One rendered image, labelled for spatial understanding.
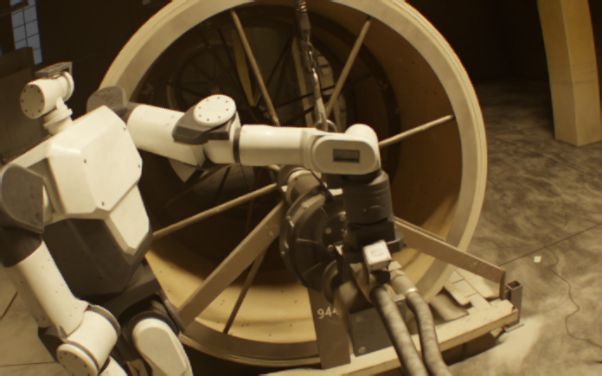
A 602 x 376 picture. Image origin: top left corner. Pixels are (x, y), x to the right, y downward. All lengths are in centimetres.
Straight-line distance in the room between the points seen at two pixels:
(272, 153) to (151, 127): 24
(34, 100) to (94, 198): 22
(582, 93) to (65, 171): 549
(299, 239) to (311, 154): 39
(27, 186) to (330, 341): 147
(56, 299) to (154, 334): 27
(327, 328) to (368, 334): 87
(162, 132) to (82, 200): 25
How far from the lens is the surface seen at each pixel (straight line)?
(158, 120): 99
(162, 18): 187
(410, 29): 199
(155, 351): 98
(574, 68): 570
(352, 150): 87
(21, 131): 749
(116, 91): 110
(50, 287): 77
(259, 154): 91
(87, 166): 81
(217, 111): 93
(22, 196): 74
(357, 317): 104
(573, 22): 575
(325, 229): 123
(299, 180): 170
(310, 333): 241
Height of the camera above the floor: 142
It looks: 16 degrees down
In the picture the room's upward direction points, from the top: 11 degrees counter-clockwise
